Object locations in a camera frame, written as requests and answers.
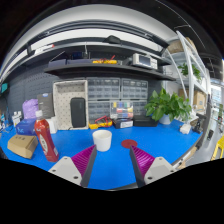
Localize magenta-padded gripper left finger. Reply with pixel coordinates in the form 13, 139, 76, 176
48, 144, 98, 188

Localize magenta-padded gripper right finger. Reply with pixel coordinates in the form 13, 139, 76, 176
129, 145, 177, 188

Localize red drink bottle white cap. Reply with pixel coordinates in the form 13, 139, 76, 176
34, 109, 60, 163

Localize flat round red coaster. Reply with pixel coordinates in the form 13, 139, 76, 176
120, 139, 138, 149

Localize white paper cup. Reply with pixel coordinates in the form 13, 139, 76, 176
92, 129, 113, 153

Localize white small box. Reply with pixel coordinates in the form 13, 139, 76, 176
45, 116, 58, 135

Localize black flat case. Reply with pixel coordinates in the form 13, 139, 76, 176
133, 115, 159, 128

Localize white power adapter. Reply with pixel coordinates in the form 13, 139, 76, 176
179, 123, 193, 135

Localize brown cardboard box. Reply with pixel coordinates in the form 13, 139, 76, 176
6, 134, 39, 160

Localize yellow multimeter with red leads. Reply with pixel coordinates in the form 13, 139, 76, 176
88, 115, 114, 130

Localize black box with white label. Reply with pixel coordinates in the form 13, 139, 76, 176
112, 118, 134, 130

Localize blue carton box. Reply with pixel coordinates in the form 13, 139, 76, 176
15, 118, 38, 136

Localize grey small parts drawer cabinet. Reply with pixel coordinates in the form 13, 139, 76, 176
132, 99, 148, 117
120, 78, 149, 100
87, 77, 121, 101
87, 99, 112, 124

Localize green potted plant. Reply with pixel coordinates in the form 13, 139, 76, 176
143, 88, 193, 125

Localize yellow stool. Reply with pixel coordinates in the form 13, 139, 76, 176
210, 134, 224, 161

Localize dark grey upright box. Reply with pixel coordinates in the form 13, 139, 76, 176
36, 92, 55, 120

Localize beige perforated bin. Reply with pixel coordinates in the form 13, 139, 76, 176
52, 79, 90, 131

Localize clear box of coloured parts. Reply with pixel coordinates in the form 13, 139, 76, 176
109, 100, 134, 120

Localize purple plastic bag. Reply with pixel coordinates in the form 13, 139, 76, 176
22, 98, 40, 120

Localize white small carton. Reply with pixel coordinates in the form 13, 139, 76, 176
11, 111, 23, 128

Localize white shelf unit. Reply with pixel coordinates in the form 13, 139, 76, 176
163, 30, 214, 134

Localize teal box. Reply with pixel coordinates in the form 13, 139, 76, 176
0, 82, 9, 94

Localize grey oscilloscope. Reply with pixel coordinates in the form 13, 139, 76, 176
131, 53, 158, 70

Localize black rounded device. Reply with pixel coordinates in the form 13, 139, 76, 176
103, 34, 122, 45

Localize black wall shelf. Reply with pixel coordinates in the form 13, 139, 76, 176
26, 34, 173, 66
43, 61, 176, 82

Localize yellow tool with red wire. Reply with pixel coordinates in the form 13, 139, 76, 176
92, 58, 118, 65

